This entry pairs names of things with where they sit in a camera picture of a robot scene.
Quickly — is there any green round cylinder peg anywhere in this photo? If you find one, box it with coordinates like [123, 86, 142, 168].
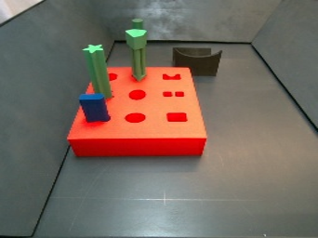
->
[133, 19, 145, 30]

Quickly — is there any red shape sorting board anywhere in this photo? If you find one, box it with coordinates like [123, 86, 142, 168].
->
[67, 67, 207, 157]

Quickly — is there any blue short peg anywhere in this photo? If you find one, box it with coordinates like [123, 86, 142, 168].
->
[79, 93, 111, 123]

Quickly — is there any dark curved holder block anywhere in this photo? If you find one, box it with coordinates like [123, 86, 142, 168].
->
[173, 47, 222, 76]

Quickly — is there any green star peg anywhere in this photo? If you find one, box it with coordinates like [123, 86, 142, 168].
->
[82, 45, 113, 99]

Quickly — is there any green pentagon peg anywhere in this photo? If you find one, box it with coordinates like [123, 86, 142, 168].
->
[126, 29, 147, 81]

